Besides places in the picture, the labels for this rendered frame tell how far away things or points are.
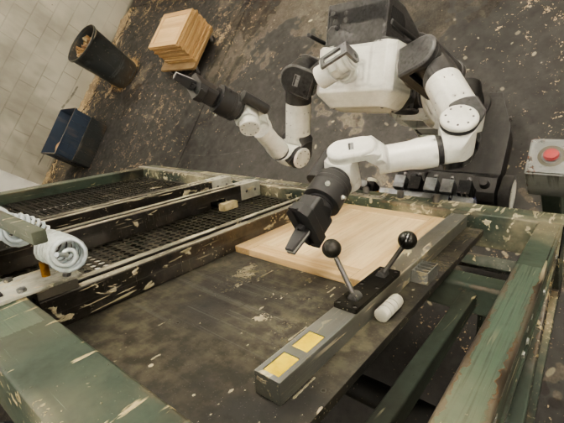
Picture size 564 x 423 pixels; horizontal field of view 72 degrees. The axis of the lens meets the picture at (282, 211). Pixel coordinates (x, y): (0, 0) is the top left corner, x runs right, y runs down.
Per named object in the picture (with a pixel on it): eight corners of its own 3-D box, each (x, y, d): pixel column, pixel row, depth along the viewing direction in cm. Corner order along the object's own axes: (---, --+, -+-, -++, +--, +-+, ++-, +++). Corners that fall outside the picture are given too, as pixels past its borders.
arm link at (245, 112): (219, 102, 126) (248, 117, 132) (220, 127, 120) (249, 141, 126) (240, 79, 119) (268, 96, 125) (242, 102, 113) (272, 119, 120)
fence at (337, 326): (467, 227, 126) (467, 215, 125) (280, 406, 56) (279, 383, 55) (451, 224, 129) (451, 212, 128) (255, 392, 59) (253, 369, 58)
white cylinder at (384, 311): (388, 325, 74) (404, 307, 80) (388, 311, 74) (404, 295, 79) (373, 320, 76) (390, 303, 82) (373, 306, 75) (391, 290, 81)
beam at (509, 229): (562, 248, 121) (568, 214, 118) (558, 261, 112) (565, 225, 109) (155, 180, 257) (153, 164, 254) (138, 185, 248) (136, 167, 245)
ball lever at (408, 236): (390, 280, 85) (424, 236, 78) (383, 287, 83) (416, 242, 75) (377, 269, 87) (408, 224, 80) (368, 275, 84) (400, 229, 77)
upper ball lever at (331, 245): (369, 296, 75) (339, 233, 76) (360, 305, 72) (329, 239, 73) (354, 300, 78) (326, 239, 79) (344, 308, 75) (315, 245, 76)
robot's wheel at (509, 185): (504, 202, 208) (507, 168, 199) (515, 203, 205) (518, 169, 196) (495, 221, 196) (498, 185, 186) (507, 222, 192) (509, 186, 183)
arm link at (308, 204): (313, 212, 75) (340, 170, 81) (275, 206, 81) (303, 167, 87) (333, 252, 83) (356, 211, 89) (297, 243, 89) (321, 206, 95)
